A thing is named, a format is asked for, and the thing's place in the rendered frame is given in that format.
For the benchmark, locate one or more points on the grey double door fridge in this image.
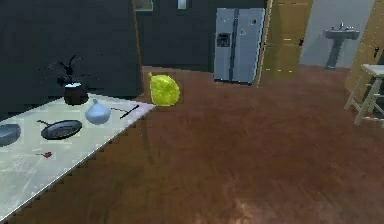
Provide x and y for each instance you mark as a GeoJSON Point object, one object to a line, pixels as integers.
{"type": "Point", "coordinates": [238, 45]}

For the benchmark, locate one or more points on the grey pedestal sink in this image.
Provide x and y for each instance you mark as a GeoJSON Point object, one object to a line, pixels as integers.
{"type": "Point", "coordinates": [337, 39]}

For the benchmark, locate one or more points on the grey bowl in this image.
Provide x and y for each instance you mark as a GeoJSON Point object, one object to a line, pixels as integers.
{"type": "Point", "coordinates": [8, 134]}

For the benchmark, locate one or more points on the black thin utensil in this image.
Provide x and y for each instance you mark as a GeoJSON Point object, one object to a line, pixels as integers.
{"type": "Point", "coordinates": [129, 111]}

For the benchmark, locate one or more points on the small red utensil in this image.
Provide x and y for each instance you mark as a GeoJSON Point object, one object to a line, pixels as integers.
{"type": "Point", "coordinates": [47, 154]}

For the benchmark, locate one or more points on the pale wooden stool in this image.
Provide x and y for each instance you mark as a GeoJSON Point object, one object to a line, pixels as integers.
{"type": "Point", "coordinates": [368, 93]}

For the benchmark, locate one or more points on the wooden room door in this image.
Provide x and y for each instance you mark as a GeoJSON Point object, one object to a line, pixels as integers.
{"type": "Point", "coordinates": [286, 38]}
{"type": "Point", "coordinates": [364, 50]}

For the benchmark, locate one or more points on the black frying pan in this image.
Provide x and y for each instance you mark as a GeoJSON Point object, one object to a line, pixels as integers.
{"type": "Point", "coordinates": [61, 129]}

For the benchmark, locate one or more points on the white dining table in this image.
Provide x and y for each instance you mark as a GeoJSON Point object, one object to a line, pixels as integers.
{"type": "Point", "coordinates": [53, 146]}

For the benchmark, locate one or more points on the pale blue vase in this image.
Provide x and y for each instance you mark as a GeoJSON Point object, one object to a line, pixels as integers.
{"type": "Point", "coordinates": [97, 113]}

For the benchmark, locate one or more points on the small window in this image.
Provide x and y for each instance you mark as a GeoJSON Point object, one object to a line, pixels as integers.
{"type": "Point", "coordinates": [182, 3]}

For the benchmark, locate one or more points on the dark potted house plant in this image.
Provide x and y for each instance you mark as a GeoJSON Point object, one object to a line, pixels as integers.
{"type": "Point", "coordinates": [75, 92]}

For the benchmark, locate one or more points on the framed wall picture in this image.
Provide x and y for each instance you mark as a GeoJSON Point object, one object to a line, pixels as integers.
{"type": "Point", "coordinates": [143, 4]}

